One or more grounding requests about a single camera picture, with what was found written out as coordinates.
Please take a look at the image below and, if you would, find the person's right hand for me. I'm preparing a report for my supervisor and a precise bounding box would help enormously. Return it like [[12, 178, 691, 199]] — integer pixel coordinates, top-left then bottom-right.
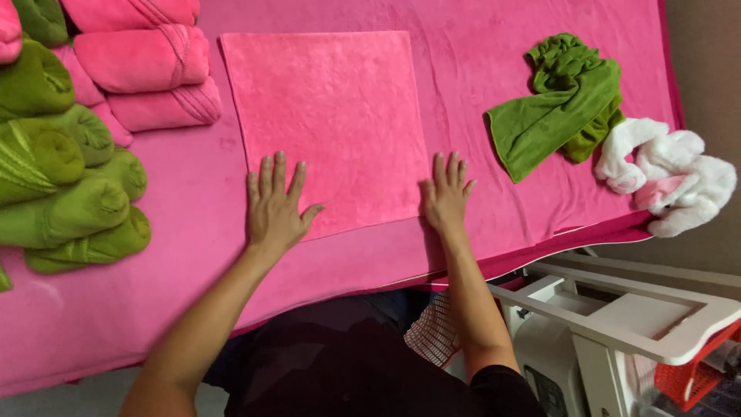
[[420, 151, 478, 233]]

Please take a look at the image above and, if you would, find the person's left hand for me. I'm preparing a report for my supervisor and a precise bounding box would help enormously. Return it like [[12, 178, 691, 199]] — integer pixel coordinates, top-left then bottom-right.
[[247, 151, 327, 250]]

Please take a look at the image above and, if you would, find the pink towel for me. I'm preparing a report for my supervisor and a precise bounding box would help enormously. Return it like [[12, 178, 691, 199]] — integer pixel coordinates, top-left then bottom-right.
[[73, 24, 211, 95], [107, 77, 223, 133], [59, 0, 201, 34], [219, 31, 432, 242], [51, 44, 134, 148], [0, 0, 24, 64]]

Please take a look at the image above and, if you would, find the red and white mesh basket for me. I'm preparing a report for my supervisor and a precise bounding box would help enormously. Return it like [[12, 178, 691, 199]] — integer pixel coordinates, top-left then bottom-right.
[[403, 291, 464, 369]]

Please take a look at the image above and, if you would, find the crumpled light green towel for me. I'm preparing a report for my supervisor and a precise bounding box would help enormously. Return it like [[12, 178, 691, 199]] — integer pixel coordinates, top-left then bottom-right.
[[484, 32, 624, 184]]

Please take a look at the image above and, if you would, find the rolled pink towel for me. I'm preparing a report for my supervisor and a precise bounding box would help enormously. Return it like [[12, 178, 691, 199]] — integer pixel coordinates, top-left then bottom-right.
[[51, 44, 134, 148], [107, 77, 223, 133], [0, 0, 24, 64], [73, 24, 211, 95], [59, 0, 201, 34]]

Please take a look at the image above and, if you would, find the crumpled dark green towel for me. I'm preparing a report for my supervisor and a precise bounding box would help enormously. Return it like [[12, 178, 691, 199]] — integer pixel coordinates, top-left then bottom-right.
[[558, 106, 626, 164]]

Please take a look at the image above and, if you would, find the magenta fleece table cover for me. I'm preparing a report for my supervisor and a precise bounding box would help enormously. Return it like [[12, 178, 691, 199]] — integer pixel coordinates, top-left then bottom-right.
[[0, 0, 687, 398]]

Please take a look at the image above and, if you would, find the person's black clothing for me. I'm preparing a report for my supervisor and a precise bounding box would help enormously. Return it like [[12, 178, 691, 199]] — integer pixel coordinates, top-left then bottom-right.
[[203, 290, 548, 417]]

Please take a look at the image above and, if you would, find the white appliance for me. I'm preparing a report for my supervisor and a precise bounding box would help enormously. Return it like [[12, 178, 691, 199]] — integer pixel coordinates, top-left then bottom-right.
[[512, 313, 592, 417]]

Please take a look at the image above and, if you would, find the small pale pink cloth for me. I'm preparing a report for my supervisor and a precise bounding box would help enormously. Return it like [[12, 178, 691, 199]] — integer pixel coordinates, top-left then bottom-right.
[[634, 175, 687, 210]]

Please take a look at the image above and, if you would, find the pile of rolled green towels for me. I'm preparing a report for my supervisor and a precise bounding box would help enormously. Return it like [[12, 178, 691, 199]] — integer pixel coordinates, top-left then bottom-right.
[[0, 0, 152, 293]]

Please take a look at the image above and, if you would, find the crumpled white towel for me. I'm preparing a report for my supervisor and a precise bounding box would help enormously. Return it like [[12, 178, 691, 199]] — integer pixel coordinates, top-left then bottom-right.
[[594, 117, 738, 239]]

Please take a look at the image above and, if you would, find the red plastic basket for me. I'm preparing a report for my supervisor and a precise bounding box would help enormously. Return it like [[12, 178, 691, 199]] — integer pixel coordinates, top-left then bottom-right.
[[654, 320, 741, 412]]

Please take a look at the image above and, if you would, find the white trolley frame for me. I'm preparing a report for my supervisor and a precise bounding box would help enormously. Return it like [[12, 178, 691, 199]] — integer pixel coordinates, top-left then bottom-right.
[[489, 248, 741, 417]]

